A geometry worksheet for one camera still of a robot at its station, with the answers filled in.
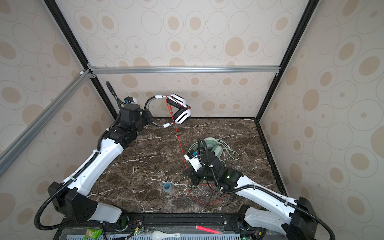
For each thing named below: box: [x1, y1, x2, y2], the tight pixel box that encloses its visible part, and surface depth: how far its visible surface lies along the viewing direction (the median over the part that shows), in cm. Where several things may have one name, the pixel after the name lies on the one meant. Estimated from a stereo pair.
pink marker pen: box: [195, 225, 223, 236], surface depth 73 cm
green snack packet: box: [84, 226, 102, 240], surface depth 71 cm
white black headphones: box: [144, 93, 192, 128], surface depth 71 cm
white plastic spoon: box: [151, 230, 181, 240], surface depth 71 cm
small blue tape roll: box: [163, 182, 172, 192], surface depth 87 cm
